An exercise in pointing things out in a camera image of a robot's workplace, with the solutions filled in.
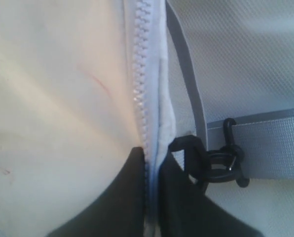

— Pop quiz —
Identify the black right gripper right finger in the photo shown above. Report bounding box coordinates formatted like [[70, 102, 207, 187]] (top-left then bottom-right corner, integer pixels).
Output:
[[159, 158, 263, 237]]

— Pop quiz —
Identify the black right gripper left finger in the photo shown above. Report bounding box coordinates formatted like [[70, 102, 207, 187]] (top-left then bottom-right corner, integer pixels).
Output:
[[49, 147, 145, 237]]

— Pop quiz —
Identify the white canvas duffel bag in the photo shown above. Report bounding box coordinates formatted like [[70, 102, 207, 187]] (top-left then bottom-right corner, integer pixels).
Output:
[[0, 0, 294, 237]]

